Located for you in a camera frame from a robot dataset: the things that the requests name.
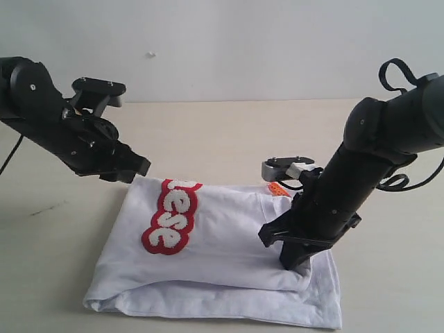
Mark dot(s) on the white t-shirt red lettering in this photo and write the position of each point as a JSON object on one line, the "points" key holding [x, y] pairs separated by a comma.
{"points": [[182, 249]]}

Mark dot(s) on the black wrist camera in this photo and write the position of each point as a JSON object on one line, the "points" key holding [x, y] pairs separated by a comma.
{"points": [[274, 169], [90, 92]]}

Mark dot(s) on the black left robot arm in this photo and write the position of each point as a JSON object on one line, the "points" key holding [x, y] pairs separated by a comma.
{"points": [[23, 80]]}

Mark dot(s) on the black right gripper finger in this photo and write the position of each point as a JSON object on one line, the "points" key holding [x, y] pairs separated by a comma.
{"points": [[293, 254], [277, 230]]}

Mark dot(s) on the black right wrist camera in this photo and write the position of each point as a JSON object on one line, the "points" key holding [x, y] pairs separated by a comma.
{"points": [[274, 169]]}

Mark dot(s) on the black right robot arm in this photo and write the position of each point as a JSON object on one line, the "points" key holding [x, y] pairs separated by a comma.
{"points": [[379, 138]]}

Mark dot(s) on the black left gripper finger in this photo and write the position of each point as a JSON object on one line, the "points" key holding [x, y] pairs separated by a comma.
{"points": [[134, 165]]}

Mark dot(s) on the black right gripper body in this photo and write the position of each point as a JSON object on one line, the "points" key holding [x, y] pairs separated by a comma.
{"points": [[346, 182]]}

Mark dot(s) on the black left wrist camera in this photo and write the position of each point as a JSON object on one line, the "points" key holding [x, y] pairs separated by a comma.
{"points": [[90, 92]]}

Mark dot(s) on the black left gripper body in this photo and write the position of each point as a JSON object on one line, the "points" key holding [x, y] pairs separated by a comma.
{"points": [[87, 143]]}

